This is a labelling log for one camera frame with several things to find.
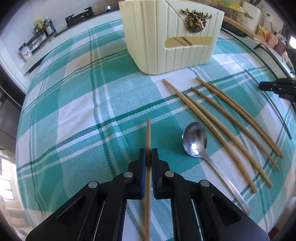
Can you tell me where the teal white plaid tablecloth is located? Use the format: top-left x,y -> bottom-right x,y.
16,20 -> 295,232

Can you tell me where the stainless steel spoon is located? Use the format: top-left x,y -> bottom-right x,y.
182,121 -> 251,215

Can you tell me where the white knife block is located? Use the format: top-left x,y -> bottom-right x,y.
242,1 -> 262,28

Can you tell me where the white spice jar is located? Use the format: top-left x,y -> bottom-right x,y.
18,43 -> 32,61

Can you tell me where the wire basket with vegetables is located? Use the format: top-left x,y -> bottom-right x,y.
212,0 -> 253,20

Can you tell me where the black gas stove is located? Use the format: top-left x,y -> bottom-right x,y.
65,6 -> 94,28

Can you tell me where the sauce bottles cluster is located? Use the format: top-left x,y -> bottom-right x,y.
34,17 -> 56,37

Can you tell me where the yellow snack packet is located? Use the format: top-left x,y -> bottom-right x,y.
256,25 -> 270,42

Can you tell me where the cream ribbed utensil holder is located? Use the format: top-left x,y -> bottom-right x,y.
118,1 -> 224,75

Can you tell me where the wooden cutting board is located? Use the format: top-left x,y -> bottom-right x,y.
222,16 -> 266,44

